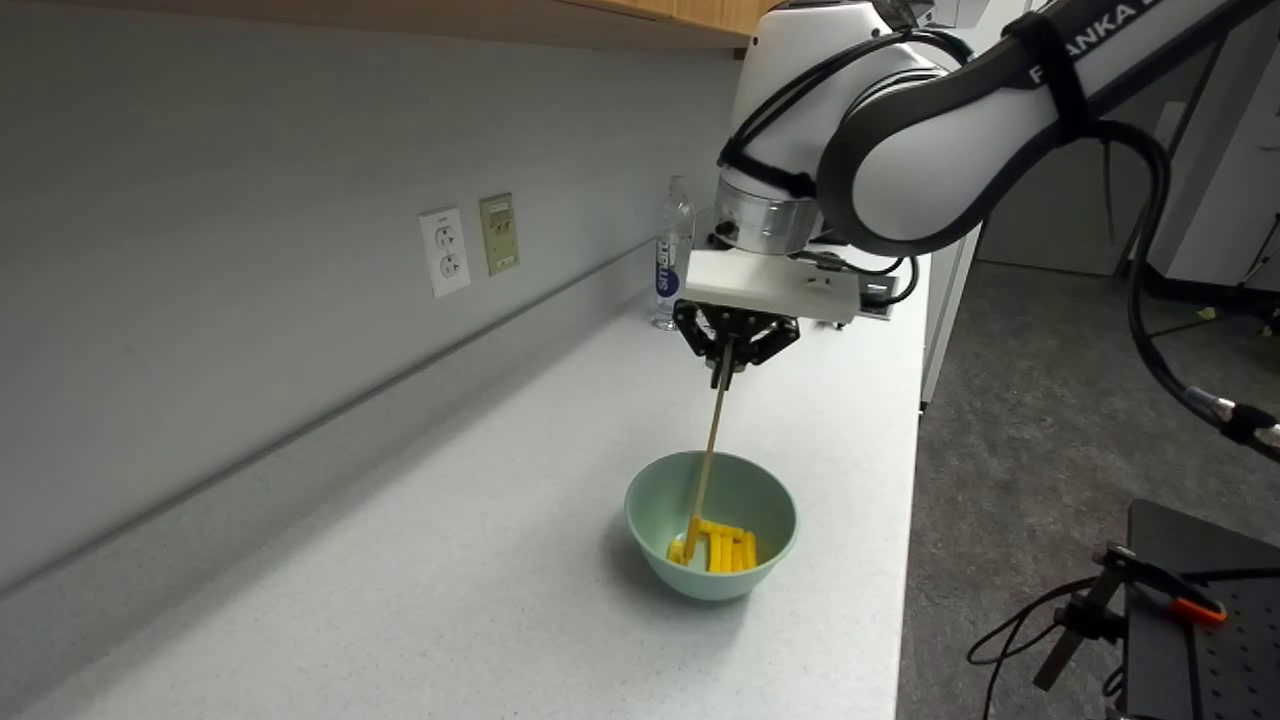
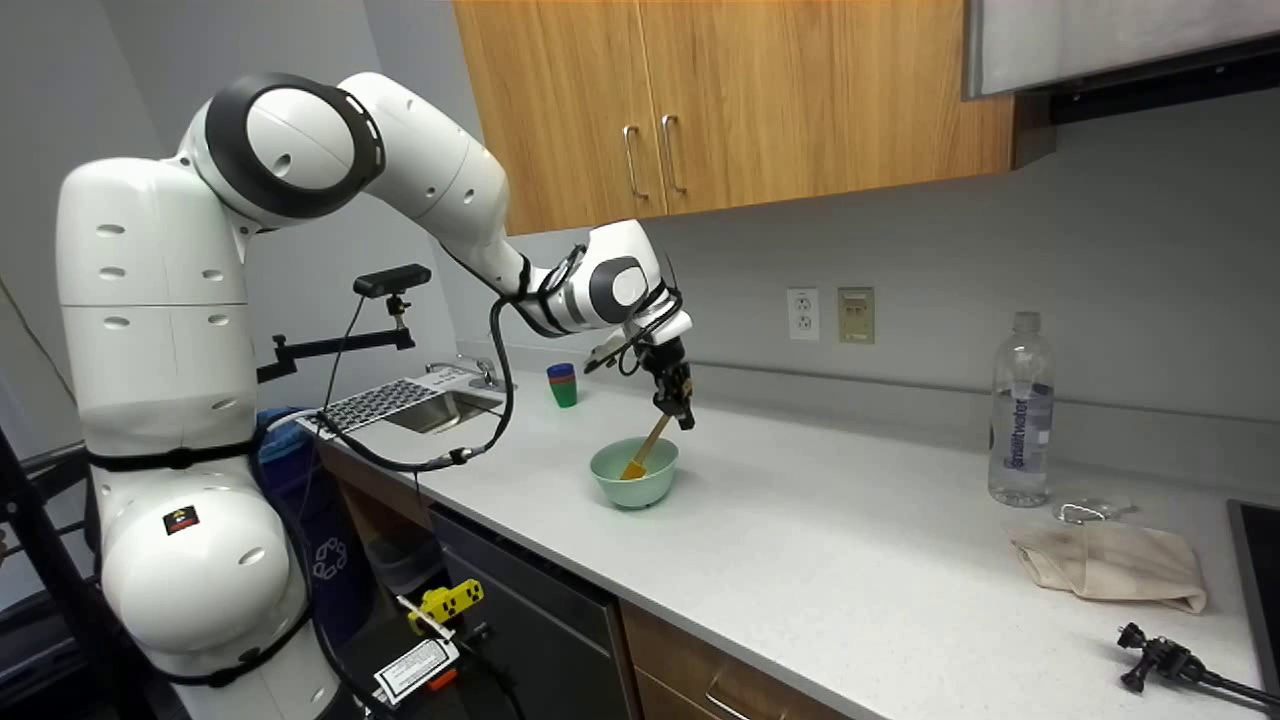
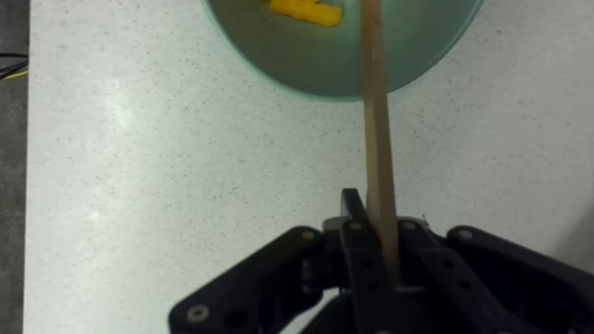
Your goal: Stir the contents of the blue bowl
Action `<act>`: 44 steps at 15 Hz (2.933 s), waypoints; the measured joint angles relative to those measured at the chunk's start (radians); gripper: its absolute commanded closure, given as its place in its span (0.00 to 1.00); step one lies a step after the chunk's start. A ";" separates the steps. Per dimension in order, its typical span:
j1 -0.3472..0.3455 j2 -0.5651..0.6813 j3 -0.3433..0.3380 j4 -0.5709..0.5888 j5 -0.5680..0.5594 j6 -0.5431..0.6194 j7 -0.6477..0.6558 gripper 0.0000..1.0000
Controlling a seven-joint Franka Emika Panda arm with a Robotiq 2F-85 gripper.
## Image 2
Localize wooden lower drawer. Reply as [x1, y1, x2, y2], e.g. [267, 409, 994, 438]
[616, 602, 851, 720]

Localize grey dish drying rack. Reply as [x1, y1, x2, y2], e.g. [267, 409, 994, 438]
[316, 375, 434, 440]

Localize black stove top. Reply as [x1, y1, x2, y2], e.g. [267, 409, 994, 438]
[1225, 495, 1280, 704]

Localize light green bowl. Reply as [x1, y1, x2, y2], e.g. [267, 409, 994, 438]
[587, 432, 683, 513]

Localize steel range hood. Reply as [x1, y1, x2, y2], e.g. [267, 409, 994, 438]
[965, 0, 1280, 129]

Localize stacked blue green cups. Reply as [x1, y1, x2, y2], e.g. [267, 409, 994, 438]
[543, 362, 582, 414]

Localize blue recycling bin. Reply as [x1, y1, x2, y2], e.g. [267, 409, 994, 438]
[251, 405, 381, 650]

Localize black tripod leg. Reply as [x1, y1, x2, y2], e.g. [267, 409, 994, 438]
[0, 427, 150, 720]

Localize white wall outlet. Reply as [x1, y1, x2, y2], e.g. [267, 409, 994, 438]
[784, 283, 825, 344]

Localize white red control box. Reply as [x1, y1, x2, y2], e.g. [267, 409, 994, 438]
[373, 635, 465, 704]

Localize steel sink basin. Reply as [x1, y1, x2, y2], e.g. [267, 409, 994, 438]
[382, 389, 508, 438]

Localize clear plastic water bottle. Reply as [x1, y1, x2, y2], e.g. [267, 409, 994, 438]
[985, 309, 1060, 513]

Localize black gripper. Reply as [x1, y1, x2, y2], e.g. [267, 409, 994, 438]
[634, 335, 701, 438]

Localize black exterior camera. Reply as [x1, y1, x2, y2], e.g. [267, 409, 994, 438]
[352, 261, 434, 306]

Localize beige crumpled cloth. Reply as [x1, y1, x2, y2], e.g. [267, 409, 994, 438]
[1013, 517, 1213, 617]

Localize metal cabinet handle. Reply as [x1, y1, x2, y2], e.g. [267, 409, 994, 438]
[654, 110, 697, 204]
[619, 122, 654, 209]

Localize small black camera tripod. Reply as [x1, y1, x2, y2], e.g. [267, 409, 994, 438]
[1113, 619, 1280, 714]

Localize yellow hand tool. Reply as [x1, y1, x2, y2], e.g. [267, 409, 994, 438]
[405, 575, 493, 642]

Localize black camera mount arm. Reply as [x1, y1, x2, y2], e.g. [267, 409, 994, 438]
[251, 293, 418, 389]

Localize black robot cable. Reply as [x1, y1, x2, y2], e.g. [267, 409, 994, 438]
[306, 293, 525, 476]

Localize small clear wrapper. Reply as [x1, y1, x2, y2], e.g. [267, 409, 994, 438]
[1057, 495, 1138, 527]

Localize wooden cabinet door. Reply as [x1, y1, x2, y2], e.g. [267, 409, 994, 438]
[453, 0, 661, 240]
[634, 0, 1057, 222]

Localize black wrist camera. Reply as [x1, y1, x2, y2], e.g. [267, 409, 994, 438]
[578, 335, 648, 381]

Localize beige wall switch plate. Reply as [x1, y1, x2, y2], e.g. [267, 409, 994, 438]
[837, 283, 878, 347]

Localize black dishwasher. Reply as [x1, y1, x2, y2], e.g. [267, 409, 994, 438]
[427, 499, 638, 720]

